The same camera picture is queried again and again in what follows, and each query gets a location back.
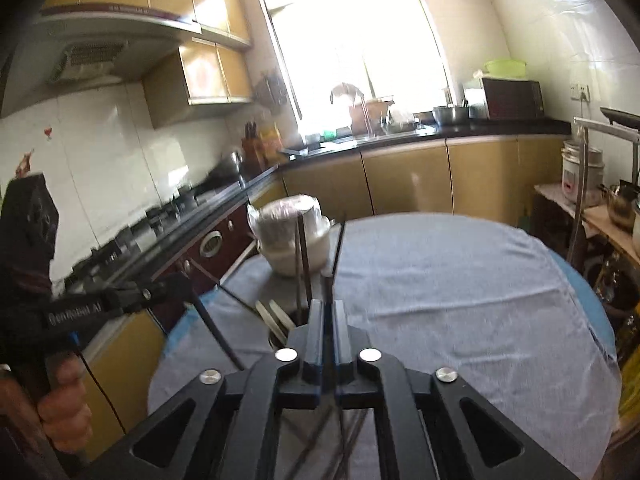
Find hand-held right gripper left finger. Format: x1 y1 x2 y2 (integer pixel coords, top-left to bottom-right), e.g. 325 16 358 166
82 300 326 480

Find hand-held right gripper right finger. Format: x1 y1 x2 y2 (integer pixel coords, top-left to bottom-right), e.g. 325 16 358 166
332 300 578 480

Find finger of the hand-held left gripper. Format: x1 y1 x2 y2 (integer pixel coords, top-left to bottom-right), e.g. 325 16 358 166
140 290 197 312
135 273 193 295

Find black cylindrical utensil holder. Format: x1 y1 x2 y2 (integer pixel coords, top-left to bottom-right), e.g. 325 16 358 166
254 299 313 361

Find person's left hand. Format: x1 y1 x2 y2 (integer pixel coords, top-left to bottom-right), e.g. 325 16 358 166
37 356 94 446

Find dark red built-in appliance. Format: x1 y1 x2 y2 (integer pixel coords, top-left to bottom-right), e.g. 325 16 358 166
150 205 261 331

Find black gas stove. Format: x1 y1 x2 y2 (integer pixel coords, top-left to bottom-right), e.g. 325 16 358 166
75 185 241 281

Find white lidded pot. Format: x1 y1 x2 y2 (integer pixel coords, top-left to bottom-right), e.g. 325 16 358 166
257 212 332 277

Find plastic-wrapped bowl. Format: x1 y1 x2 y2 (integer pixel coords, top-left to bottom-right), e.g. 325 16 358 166
247 194 323 256

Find grey tablecloth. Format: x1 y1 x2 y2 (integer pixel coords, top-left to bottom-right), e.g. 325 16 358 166
148 214 623 480

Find steel pot on counter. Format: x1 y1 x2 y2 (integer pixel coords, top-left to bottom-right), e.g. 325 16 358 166
207 150 246 186

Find yellow base cabinets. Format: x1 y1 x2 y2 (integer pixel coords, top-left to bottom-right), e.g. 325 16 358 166
250 132 571 231

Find knife block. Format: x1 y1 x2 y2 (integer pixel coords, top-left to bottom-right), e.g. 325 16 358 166
242 122 266 168

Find yellow bottle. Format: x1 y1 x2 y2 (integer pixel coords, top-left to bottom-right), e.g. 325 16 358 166
260 125 283 161

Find range hood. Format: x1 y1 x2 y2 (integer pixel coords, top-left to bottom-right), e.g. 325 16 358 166
37 7 201 86

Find sink faucet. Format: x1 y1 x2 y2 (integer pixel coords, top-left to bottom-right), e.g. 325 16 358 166
350 87 373 136

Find brown basin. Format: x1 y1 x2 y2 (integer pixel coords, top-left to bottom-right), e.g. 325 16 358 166
350 96 393 131

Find hanging utensil rack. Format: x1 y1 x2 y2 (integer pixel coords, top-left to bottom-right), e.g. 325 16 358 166
252 72 288 116

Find cloth on faucet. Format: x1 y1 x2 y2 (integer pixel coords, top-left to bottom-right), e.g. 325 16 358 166
330 82 361 106

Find metal bowl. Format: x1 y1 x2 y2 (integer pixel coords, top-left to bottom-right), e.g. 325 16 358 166
432 105 471 128

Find blue table cover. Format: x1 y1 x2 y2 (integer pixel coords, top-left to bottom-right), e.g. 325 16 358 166
162 250 618 361

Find white rice cooker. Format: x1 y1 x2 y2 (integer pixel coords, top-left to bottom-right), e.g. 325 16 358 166
560 139 606 203

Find dark microwave oven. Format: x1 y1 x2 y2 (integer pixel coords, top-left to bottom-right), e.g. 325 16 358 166
462 77 546 121

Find wooden shelf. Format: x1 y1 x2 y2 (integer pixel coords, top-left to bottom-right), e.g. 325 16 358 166
532 182 640 281

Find kitchen window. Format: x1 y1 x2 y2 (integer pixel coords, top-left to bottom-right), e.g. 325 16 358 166
250 0 461 136

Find green plastic basin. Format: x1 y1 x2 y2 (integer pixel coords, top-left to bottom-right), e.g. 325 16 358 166
482 59 528 80

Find metal rack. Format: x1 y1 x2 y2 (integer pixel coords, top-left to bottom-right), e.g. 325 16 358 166
567 116 640 271

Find dark flat pan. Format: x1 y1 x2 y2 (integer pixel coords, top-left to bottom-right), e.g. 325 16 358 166
600 106 640 128

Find black cable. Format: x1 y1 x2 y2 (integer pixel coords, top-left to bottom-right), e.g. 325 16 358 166
72 342 127 435

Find small yellow wall cabinet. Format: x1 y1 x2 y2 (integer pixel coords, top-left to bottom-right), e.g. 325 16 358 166
142 37 256 128

